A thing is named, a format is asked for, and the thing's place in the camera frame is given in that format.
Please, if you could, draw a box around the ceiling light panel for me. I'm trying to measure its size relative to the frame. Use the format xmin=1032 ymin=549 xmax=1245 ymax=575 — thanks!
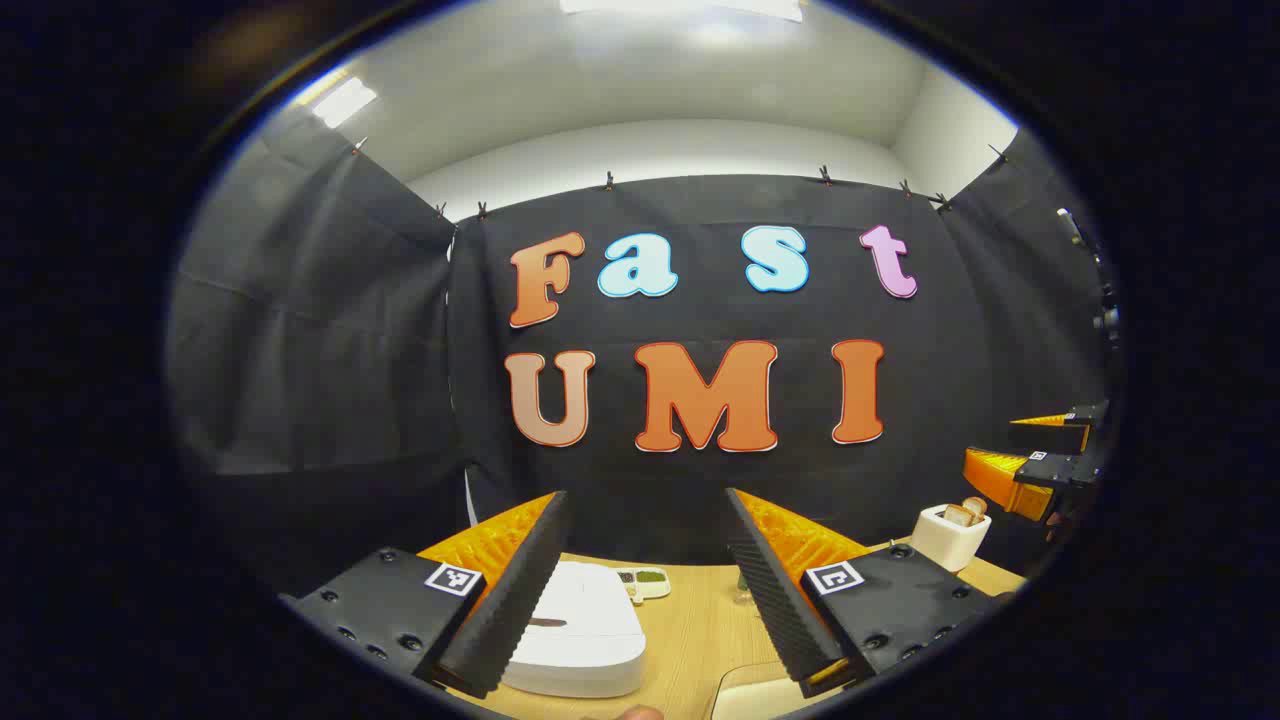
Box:
xmin=558 ymin=0 xmax=806 ymax=23
xmin=310 ymin=75 xmax=381 ymax=129

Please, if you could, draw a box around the white divided grain dish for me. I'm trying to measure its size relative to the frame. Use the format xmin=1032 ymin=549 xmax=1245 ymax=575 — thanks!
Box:
xmin=617 ymin=567 xmax=672 ymax=606

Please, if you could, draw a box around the white rice cooker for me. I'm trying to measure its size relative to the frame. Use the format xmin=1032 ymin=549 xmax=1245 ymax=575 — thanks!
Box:
xmin=500 ymin=560 xmax=647 ymax=699

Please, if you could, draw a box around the clear plastic rice container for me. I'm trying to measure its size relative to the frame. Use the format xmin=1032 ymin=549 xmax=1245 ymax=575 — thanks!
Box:
xmin=710 ymin=660 xmax=841 ymax=720

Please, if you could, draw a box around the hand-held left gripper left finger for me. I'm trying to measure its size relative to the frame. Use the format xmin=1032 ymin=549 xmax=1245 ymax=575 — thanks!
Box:
xmin=280 ymin=490 xmax=573 ymax=701

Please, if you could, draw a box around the row of black cloth clips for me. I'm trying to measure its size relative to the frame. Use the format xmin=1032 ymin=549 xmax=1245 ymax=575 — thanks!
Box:
xmin=350 ymin=138 xmax=1009 ymax=221

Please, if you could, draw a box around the white toaster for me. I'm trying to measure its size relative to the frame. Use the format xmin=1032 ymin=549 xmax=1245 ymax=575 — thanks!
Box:
xmin=910 ymin=504 xmax=992 ymax=573

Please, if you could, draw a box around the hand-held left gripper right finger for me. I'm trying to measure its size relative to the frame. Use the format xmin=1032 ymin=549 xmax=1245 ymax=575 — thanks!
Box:
xmin=725 ymin=488 xmax=1016 ymax=701

